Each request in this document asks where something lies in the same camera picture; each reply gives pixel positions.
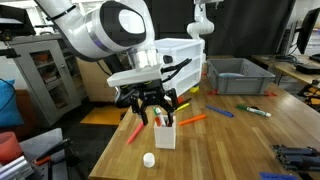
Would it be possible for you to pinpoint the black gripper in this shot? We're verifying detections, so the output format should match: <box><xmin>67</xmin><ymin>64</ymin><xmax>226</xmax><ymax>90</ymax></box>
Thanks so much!
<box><xmin>130</xmin><ymin>83</ymin><xmax>180</xmax><ymax>128</ymax></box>

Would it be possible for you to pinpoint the yellow pen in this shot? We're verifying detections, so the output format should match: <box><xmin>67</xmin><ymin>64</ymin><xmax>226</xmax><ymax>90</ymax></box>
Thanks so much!
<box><xmin>175</xmin><ymin>102</ymin><xmax>191</xmax><ymax>112</ymax></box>

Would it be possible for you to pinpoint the white square pen holder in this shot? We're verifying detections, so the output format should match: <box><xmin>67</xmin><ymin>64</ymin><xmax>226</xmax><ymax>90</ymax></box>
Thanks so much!
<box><xmin>153</xmin><ymin>114</ymin><xmax>177</xmax><ymax>150</ymax></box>

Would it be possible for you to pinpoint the pink pen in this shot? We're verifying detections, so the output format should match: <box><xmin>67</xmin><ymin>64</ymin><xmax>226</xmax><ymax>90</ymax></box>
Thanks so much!
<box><xmin>126</xmin><ymin>121</ymin><xmax>145</xmax><ymax>145</ymax></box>

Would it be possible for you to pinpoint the orange pen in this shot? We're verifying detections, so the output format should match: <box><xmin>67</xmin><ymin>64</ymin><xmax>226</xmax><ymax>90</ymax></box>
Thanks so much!
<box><xmin>178</xmin><ymin>113</ymin><xmax>207</xmax><ymax>127</ymax></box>

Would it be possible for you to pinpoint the blue pen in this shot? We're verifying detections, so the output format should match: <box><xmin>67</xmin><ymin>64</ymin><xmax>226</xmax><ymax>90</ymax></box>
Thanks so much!
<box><xmin>205</xmin><ymin>104</ymin><xmax>235</xmax><ymax>118</ymax></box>

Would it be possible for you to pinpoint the white marker with green cap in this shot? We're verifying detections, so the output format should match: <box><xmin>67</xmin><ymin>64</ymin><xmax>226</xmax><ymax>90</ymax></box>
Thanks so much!
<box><xmin>153</xmin><ymin>107</ymin><xmax>167</xmax><ymax>128</ymax></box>

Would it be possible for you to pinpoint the small white round cap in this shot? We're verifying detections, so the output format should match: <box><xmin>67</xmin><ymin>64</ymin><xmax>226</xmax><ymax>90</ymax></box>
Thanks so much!
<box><xmin>142</xmin><ymin>152</ymin><xmax>156</xmax><ymax>168</ymax></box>

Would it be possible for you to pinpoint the white plastic drawer unit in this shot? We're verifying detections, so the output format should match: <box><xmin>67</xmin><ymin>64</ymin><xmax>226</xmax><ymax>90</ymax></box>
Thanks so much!
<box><xmin>153</xmin><ymin>37</ymin><xmax>207</xmax><ymax>98</ymax></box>

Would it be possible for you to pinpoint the grey plastic bin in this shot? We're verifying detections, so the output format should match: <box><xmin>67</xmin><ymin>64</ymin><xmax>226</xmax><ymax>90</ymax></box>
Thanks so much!
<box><xmin>206</xmin><ymin>57</ymin><xmax>276</xmax><ymax>95</ymax></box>

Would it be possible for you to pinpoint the green and white marker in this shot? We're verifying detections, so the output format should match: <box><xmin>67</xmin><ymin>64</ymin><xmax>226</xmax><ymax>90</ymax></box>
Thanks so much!
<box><xmin>236</xmin><ymin>104</ymin><xmax>272</xmax><ymax>118</ymax></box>

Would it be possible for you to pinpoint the grey cart platform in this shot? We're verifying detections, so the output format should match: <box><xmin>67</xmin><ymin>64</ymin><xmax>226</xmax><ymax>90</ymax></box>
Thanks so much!
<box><xmin>18</xmin><ymin>128</ymin><xmax>68</xmax><ymax>180</ymax></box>

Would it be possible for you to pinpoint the wooden background desk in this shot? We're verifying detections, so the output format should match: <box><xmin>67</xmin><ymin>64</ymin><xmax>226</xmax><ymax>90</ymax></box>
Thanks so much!
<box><xmin>251</xmin><ymin>53</ymin><xmax>320</xmax><ymax>86</ymax></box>

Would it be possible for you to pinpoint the grey metal cabinet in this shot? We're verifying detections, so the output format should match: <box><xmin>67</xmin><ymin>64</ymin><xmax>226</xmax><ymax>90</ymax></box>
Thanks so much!
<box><xmin>6</xmin><ymin>34</ymin><xmax>83</xmax><ymax>128</ymax></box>

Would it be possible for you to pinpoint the blue tape label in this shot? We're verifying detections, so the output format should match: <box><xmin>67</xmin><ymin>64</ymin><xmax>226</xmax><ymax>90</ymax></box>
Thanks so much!
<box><xmin>259</xmin><ymin>171</ymin><xmax>299</xmax><ymax>180</ymax></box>

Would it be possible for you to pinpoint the black metal extrusion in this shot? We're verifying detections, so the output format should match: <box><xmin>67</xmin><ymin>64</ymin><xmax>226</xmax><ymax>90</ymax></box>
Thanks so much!
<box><xmin>270</xmin><ymin>144</ymin><xmax>320</xmax><ymax>173</ymax></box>

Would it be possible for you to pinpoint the blue cushion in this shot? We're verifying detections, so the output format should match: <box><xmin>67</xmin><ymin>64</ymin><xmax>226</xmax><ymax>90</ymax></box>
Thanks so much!
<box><xmin>0</xmin><ymin>78</ymin><xmax>25</xmax><ymax>128</ymax></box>

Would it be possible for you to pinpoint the red bucket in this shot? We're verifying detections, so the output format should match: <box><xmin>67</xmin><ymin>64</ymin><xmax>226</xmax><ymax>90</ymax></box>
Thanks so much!
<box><xmin>0</xmin><ymin>131</ymin><xmax>24</xmax><ymax>165</ymax></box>

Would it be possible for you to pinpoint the silver aluminium extrusion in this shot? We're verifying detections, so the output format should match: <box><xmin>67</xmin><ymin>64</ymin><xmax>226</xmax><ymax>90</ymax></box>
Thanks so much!
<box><xmin>0</xmin><ymin>154</ymin><xmax>34</xmax><ymax>180</ymax></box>

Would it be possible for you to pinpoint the black flat device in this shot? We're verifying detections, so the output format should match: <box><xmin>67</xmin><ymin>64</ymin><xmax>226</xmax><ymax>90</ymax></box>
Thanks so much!
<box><xmin>295</xmin><ymin>62</ymin><xmax>320</xmax><ymax>75</ymax></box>

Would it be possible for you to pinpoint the black computer monitor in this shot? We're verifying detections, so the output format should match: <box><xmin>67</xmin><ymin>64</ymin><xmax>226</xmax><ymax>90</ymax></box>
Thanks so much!
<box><xmin>296</xmin><ymin>7</ymin><xmax>320</xmax><ymax>55</ymax></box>

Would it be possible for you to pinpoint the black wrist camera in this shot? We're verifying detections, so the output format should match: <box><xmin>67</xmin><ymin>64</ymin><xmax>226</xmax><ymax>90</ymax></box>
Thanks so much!
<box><xmin>114</xmin><ymin>85</ymin><xmax>136</xmax><ymax>108</ymax></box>

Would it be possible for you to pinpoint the white wrist mount plate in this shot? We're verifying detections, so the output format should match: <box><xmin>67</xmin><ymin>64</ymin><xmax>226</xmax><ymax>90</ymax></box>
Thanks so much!
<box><xmin>106</xmin><ymin>64</ymin><xmax>164</xmax><ymax>88</ymax></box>

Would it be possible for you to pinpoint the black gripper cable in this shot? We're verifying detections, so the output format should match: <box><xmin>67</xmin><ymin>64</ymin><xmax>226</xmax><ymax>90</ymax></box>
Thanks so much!
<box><xmin>160</xmin><ymin>58</ymin><xmax>193</xmax><ymax>84</ymax></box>

